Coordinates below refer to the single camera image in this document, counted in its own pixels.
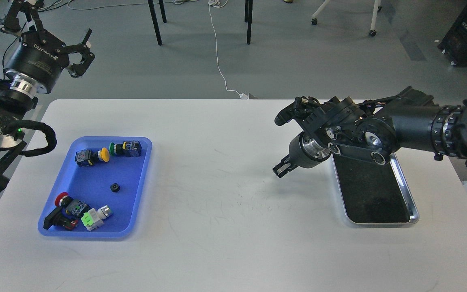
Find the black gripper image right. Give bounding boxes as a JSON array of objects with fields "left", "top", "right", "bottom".
[{"left": 274, "top": 132, "right": 331, "bottom": 178}]

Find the white green selector switch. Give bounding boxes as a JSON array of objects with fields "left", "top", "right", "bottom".
[{"left": 80, "top": 205, "right": 113, "bottom": 231}]

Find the yellow push button switch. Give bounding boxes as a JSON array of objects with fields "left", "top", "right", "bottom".
[{"left": 74, "top": 148, "right": 111, "bottom": 167}]

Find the blue plastic tray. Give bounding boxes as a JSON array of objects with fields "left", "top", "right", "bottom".
[{"left": 37, "top": 136, "right": 152, "bottom": 240}]

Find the black table leg right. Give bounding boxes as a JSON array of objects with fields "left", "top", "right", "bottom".
[{"left": 244, "top": 0, "right": 253, "bottom": 45}]

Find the red emergency stop button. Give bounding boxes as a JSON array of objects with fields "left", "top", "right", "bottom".
[{"left": 43, "top": 192, "right": 90, "bottom": 231}]

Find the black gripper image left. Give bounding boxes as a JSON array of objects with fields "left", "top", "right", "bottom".
[{"left": 0, "top": 0, "right": 96, "bottom": 94}]

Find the white chair base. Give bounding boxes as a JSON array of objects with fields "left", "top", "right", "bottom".
[{"left": 311, "top": 0, "right": 382, "bottom": 37}]

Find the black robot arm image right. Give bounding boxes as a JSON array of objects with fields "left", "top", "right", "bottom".
[{"left": 273, "top": 86, "right": 467, "bottom": 178}]

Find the black table leg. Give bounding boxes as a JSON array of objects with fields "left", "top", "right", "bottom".
[
  {"left": 148, "top": 0, "right": 167, "bottom": 46},
  {"left": 244, "top": 0, "right": 253, "bottom": 45}
]

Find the green push button switch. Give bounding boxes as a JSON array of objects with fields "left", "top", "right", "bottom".
[{"left": 109, "top": 140, "right": 141, "bottom": 157}]

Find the white cable on floor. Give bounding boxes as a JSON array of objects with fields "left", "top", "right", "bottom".
[{"left": 208, "top": 0, "right": 250, "bottom": 100}]

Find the black table leg left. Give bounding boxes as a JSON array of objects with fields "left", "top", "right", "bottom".
[{"left": 148, "top": 0, "right": 167, "bottom": 46}]

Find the silver metal tray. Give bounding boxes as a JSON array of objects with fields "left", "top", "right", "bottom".
[{"left": 332, "top": 154, "right": 420, "bottom": 228}]

